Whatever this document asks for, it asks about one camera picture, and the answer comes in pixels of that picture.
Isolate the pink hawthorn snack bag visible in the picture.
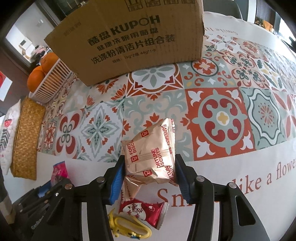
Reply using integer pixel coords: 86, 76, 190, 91
51, 161, 69, 187

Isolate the fortune biscuits packet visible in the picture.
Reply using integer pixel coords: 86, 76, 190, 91
121, 118, 177, 185
121, 175, 144, 202

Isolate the woven yellow tissue box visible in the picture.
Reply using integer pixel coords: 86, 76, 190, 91
11, 97, 46, 180

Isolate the yellow toy figure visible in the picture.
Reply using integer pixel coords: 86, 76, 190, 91
108, 209, 152, 240

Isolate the red snack packet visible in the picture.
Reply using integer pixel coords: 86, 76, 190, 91
119, 198, 169, 230

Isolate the patterned tablecloth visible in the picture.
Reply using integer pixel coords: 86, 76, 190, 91
4, 12, 295, 240

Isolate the orange fruit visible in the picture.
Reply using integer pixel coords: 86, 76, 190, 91
40, 52, 59, 73
27, 68, 45, 93

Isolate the white basket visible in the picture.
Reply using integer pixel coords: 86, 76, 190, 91
29, 59, 72, 104

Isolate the cardboard box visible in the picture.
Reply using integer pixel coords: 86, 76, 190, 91
45, 0, 205, 86

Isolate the grey dining chair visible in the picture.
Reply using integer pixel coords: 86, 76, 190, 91
203, 0, 243, 19

